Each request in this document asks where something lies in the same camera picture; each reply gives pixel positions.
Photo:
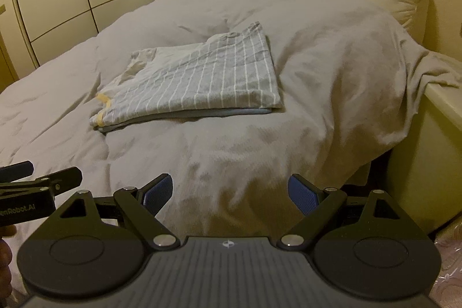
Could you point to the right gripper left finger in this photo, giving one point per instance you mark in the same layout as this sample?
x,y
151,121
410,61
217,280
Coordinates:
x,y
135,210

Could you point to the grey striped t-shirt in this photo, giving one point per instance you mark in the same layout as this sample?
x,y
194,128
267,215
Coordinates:
x,y
228,71

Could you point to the blue folded garment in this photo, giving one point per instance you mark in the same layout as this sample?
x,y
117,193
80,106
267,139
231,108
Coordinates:
x,y
183,115

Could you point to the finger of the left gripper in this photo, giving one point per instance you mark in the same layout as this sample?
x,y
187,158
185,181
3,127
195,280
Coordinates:
x,y
57,183
16,171

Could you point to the person's left hand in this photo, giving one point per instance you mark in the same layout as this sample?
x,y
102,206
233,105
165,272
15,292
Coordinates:
x,y
6,260

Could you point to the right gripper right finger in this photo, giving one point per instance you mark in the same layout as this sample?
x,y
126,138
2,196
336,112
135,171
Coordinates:
x,y
324,210

